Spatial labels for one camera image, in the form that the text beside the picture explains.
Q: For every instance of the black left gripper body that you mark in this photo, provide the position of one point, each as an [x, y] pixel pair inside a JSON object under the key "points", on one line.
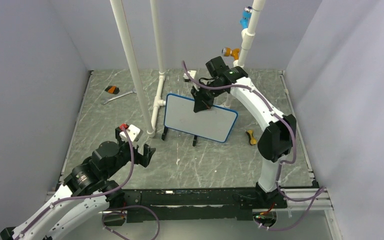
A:
{"points": [[125, 146]]}

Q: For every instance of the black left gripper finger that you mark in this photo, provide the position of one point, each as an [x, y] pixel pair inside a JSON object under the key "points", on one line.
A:
{"points": [[144, 160], [148, 151]]}

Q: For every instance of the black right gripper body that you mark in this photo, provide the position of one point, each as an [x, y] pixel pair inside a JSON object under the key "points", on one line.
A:
{"points": [[209, 92]]}

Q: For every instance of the blue framed whiteboard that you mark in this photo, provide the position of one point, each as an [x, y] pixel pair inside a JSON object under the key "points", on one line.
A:
{"points": [[214, 124]]}

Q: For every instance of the yellow black eraser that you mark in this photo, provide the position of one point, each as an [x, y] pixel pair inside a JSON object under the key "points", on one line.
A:
{"points": [[251, 139]]}

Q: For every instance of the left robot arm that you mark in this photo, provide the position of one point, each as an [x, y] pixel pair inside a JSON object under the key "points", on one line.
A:
{"points": [[87, 190]]}

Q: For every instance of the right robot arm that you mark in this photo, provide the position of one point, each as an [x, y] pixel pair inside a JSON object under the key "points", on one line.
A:
{"points": [[277, 144]]}

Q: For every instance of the orange nozzle fitting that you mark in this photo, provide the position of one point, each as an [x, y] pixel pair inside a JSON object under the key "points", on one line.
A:
{"points": [[228, 52]]}

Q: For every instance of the blue nozzle fitting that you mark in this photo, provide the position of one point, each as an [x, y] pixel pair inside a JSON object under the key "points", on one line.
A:
{"points": [[246, 15]]}

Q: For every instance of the silver wrench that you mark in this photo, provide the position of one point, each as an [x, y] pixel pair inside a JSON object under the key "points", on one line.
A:
{"points": [[118, 96]]}

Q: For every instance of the orange black small tool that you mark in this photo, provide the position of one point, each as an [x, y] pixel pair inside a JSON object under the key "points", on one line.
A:
{"points": [[112, 89]]}

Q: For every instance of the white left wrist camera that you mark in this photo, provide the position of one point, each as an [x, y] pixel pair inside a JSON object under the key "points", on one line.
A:
{"points": [[129, 131]]}

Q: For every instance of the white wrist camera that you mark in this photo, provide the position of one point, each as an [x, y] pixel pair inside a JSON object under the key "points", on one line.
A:
{"points": [[129, 131], [190, 73]]}

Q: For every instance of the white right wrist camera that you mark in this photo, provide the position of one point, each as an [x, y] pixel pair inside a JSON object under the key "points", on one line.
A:
{"points": [[190, 73]]}

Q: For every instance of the white pvc pipe frame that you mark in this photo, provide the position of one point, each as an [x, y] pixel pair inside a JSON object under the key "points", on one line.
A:
{"points": [[124, 33]]}

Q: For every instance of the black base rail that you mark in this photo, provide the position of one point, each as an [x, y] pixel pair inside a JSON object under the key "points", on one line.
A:
{"points": [[239, 203]]}

